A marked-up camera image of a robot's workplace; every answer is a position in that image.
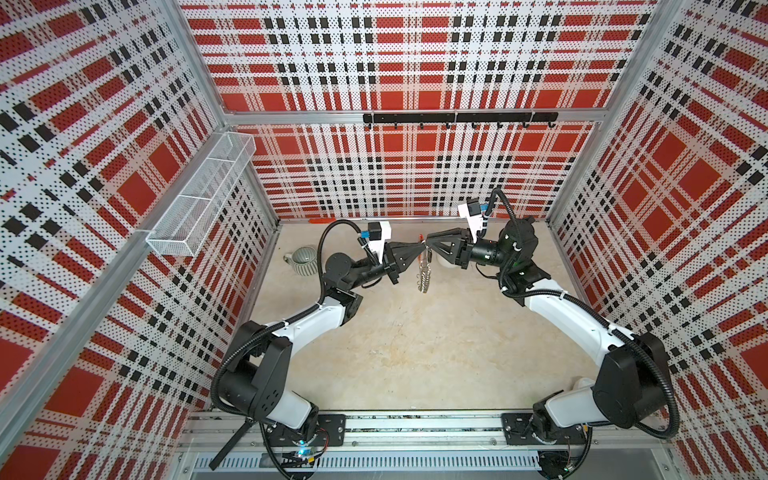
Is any red handled key ring holder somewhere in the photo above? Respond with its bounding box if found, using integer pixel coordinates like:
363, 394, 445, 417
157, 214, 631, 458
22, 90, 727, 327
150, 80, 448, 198
417, 245, 432, 294

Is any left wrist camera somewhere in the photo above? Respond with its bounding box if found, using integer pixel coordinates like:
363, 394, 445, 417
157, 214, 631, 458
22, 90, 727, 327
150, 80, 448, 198
361, 221, 392, 264

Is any black hook rail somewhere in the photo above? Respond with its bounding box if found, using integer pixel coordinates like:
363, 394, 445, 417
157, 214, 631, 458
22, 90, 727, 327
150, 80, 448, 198
362, 111, 559, 126

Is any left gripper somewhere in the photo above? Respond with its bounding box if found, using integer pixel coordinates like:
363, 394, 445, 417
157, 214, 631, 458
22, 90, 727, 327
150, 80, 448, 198
348, 242, 424, 291

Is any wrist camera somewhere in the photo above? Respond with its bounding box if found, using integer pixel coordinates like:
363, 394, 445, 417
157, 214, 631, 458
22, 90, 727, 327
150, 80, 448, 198
457, 198, 488, 243
361, 221, 392, 264

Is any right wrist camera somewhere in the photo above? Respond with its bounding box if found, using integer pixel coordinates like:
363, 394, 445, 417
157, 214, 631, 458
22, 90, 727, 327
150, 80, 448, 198
457, 198, 488, 243

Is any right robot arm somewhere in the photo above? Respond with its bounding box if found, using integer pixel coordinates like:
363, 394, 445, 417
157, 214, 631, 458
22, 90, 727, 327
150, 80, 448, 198
426, 219, 681, 444

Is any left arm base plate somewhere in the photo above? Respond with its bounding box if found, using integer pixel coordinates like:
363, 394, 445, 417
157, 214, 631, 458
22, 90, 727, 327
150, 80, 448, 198
265, 413, 347, 448

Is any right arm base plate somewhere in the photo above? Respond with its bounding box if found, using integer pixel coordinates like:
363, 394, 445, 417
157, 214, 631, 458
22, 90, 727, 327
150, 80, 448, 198
501, 411, 586, 447

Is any grey striped mug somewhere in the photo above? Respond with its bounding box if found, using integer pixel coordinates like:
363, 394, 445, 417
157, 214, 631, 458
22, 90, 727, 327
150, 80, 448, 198
283, 246, 317, 277

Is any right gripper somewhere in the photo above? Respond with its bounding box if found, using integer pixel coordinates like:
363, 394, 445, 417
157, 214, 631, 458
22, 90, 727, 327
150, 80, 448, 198
426, 231, 511, 273

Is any white wire basket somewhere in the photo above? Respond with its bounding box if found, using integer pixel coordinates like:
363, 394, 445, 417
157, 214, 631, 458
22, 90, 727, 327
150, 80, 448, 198
147, 132, 255, 257

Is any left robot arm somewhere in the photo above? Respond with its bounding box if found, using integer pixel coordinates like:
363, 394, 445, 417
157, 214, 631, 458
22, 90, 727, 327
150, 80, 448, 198
210, 242, 426, 439

